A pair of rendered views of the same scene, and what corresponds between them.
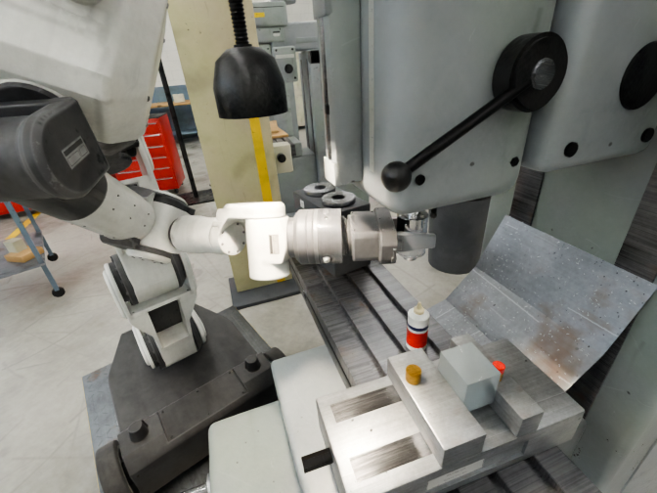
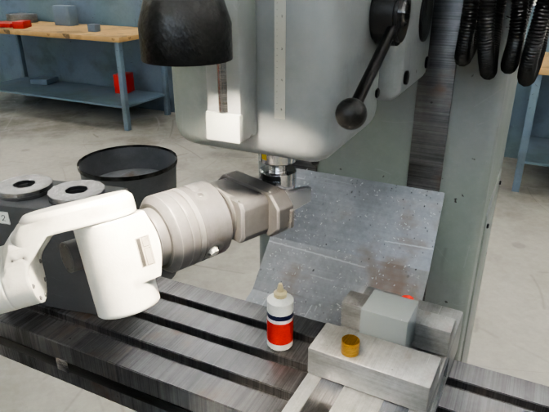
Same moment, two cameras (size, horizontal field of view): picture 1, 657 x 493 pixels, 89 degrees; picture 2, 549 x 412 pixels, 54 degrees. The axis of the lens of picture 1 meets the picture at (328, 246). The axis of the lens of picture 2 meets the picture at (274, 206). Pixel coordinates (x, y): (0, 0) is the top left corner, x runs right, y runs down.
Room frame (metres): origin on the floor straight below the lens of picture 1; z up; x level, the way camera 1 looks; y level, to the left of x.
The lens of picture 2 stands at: (0.02, 0.34, 1.51)
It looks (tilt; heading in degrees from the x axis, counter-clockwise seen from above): 24 degrees down; 313
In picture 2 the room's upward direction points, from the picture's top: straight up
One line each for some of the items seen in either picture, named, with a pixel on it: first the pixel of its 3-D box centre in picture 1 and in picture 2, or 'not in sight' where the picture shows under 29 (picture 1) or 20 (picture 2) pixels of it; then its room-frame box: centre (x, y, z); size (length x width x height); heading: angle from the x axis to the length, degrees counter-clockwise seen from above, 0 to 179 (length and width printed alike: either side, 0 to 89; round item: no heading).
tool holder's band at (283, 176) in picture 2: (413, 215); (278, 172); (0.46, -0.13, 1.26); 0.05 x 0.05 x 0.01
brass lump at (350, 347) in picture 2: (413, 374); (350, 346); (0.32, -0.11, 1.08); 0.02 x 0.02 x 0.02
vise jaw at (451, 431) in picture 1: (429, 400); (372, 364); (0.30, -0.13, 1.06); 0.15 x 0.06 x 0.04; 15
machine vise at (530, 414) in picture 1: (443, 410); (377, 374); (0.30, -0.15, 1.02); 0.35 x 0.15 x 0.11; 105
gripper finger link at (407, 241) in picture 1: (415, 243); (294, 200); (0.43, -0.13, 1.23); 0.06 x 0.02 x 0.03; 86
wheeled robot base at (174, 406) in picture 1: (179, 355); not in sight; (0.87, 0.56, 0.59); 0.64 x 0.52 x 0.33; 36
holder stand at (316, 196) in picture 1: (330, 225); (60, 239); (0.87, -0.01, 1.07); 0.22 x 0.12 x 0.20; 29
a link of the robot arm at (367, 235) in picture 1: (353, 236); (221, 214); (0.47, -0.04, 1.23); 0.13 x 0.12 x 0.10; 176
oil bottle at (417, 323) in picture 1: (417, 324); (280, 314); (0.49, -0.16, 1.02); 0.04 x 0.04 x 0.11
